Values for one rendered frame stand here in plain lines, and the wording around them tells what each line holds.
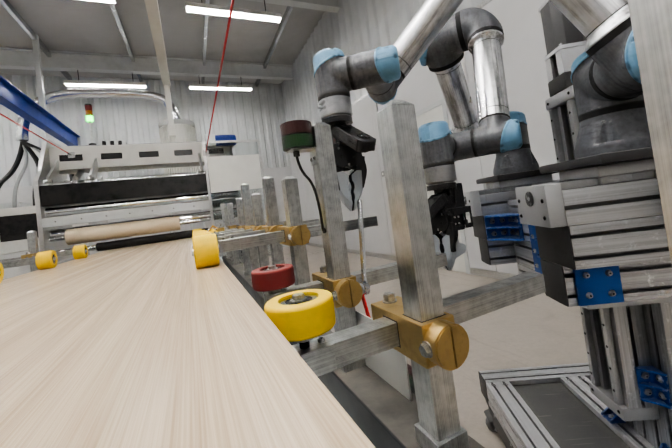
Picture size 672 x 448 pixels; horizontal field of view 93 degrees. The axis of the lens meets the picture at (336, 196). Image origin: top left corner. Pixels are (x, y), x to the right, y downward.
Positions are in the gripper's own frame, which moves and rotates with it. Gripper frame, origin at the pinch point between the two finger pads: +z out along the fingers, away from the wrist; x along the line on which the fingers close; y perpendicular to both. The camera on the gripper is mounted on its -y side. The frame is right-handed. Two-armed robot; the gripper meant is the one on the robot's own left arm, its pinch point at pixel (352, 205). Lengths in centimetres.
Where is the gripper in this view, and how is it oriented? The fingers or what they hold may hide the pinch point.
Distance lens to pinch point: 71.2
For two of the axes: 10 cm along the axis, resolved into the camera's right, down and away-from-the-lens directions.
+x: -9.0, 1.1, -4.1
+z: 1.4, 9.9, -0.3
